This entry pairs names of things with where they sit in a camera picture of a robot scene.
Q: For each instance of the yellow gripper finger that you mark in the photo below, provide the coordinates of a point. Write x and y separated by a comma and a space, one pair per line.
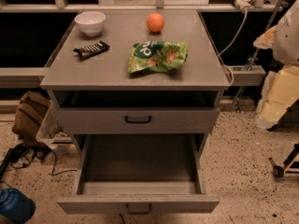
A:
280, 91
266, 40

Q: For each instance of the grey drawer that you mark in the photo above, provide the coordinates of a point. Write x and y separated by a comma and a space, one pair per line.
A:
137, 120
139, 174

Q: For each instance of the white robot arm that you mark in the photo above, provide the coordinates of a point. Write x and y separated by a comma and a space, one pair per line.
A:
283, 40

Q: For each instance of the grey drawer cabinet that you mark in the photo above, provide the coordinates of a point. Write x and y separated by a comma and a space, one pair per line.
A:
104, 82

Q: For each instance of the metal stand pole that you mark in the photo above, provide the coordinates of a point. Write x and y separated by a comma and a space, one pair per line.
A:
258, 4

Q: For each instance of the black wheeled base leg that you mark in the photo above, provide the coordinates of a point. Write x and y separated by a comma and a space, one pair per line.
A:
290, 165

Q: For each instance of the green chip bag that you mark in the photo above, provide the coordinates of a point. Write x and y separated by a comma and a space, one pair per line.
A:
157, 56

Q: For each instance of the orange fruit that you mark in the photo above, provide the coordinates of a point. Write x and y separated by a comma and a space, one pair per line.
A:
155, 22

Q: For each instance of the white ceramic bowl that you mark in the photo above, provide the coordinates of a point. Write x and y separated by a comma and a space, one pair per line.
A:
91, 23

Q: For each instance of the dark chocolate bar wrapper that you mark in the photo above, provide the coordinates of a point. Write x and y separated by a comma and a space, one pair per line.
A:
92, 50

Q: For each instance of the clear plastic bin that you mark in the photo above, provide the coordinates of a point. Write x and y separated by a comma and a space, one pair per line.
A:
51, 133

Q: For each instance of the brown fabric bag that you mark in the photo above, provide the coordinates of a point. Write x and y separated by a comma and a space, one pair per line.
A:
29, 116

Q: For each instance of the blue water jug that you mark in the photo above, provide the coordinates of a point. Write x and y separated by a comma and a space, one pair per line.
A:
16, 206

